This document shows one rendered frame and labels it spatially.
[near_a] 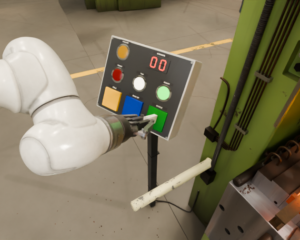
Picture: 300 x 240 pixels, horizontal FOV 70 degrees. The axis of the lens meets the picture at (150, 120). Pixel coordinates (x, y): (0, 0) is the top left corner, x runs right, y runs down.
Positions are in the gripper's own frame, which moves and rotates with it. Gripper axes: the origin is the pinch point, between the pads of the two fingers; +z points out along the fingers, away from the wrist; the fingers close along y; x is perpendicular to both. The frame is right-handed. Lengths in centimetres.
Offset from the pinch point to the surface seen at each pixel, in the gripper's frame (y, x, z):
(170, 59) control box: -1.0, 20.4, 3.9
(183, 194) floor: 6, -71, 82
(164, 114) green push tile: 2.8, 2.7, 3.5
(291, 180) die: 43.9, -0.8, 6.3
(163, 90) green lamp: -0.1, 10.1, 3.5
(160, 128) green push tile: 3.1, -2.6, 3.5
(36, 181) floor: -95, -98, 34
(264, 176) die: 37.5, -2.9, 5.2
